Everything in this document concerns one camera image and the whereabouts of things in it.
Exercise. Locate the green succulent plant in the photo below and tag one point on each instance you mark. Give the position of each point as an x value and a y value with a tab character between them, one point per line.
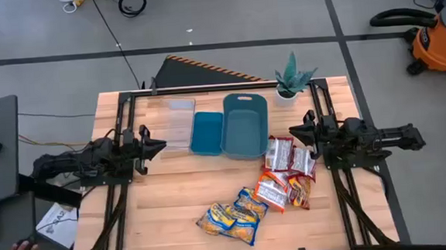
292	78

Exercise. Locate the white printed paper sheet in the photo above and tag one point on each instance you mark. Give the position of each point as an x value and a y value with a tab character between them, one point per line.
56	226

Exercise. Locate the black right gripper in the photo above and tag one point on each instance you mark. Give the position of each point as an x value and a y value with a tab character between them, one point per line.
324	134

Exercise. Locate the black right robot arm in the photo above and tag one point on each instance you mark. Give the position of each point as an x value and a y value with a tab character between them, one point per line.
379	138

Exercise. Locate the black metal rig frame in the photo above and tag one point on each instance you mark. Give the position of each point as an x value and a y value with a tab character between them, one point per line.
205	89

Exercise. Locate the orange shop vacuum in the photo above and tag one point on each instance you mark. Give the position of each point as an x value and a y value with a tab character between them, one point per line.
439	46

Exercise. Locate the red Maruchan ramen packet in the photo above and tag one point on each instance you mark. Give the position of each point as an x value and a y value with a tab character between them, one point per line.
299	192
280	154
303	162

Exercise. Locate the small teal plastic bin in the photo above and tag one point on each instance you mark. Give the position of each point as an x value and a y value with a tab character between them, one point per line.
207	135

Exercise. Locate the grey desk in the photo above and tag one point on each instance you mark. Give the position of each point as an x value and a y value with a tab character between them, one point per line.
1	173

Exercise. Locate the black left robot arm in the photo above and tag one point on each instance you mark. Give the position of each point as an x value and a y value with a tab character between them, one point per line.
93	154

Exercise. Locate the black mat with striped edge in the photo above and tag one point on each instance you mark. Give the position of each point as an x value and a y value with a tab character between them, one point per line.
189	74

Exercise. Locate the white plant pot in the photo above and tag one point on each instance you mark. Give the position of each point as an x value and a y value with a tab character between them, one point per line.
285	100

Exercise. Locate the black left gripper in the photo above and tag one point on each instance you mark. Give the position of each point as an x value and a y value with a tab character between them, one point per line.
141	149

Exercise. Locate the large grey-blue plastic basket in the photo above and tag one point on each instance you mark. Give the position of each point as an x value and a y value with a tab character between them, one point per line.
245	135

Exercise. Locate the orange Maruchan ramen packet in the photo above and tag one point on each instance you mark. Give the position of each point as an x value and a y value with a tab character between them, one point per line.
270	194
281	177

